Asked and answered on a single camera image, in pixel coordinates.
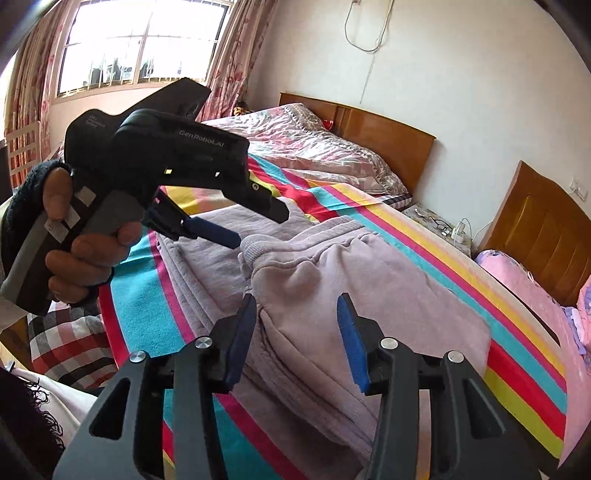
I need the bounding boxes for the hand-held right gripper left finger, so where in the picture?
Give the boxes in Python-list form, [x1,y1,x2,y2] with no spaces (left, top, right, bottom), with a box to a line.
[52,292,258,480]

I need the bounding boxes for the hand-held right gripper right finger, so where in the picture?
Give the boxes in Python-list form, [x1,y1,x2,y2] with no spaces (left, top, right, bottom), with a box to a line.
[336,292,542,480]

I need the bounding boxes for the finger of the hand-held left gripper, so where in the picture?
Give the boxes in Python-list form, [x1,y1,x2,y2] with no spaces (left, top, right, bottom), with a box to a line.
[148,187,242,250]
[230,171,291,225]

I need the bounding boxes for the lilac fleece pants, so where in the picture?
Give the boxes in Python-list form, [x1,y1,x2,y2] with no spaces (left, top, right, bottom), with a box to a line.
[156,196,492,480]

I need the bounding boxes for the person's left hand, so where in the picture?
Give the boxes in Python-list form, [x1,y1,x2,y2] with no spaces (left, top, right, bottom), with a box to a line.
[42,167,144,305]

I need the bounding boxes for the pink floral satin quilt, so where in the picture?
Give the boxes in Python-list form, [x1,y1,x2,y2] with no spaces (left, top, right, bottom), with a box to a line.
[201,102,411,197]

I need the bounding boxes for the rainbow striped blanket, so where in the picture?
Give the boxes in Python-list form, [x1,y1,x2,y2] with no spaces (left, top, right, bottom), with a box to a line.
[97,154,568,480]

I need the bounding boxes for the barred window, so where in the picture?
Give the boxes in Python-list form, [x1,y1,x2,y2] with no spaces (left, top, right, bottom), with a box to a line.
[55,0,236,99]

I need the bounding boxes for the pink floral curtain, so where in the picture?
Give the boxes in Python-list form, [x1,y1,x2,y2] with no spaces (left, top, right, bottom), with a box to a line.
[201,0,278,121]
[7,0,75,185]

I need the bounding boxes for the wide wooden headboard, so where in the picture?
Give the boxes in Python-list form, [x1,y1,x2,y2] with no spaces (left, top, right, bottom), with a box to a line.
[279,91,437,197]

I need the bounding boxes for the white wooden rack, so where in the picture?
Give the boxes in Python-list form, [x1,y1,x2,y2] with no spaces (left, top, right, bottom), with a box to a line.
[6,121,40,178]

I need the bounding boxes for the cluttered nightstand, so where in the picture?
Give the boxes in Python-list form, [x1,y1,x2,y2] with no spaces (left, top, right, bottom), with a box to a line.
[402,203,481,259]

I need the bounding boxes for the red black plaid bed sheet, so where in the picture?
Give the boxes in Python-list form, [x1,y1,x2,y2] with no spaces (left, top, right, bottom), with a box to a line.
[27,302,116,393]

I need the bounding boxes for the person's white jacket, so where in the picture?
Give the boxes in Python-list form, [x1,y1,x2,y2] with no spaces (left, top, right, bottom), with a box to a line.
[0,360,100,480]

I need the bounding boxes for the pink duvet with purple flowers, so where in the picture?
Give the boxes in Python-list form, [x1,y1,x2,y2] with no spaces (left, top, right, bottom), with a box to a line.
[475,249,591,462]

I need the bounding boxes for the narrow wooden headboard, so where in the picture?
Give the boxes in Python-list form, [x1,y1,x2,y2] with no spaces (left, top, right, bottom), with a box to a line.
[478,160,591,308]

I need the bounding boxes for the white wall cable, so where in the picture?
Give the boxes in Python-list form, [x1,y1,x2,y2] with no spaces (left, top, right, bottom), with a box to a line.
[344,0,395,109]

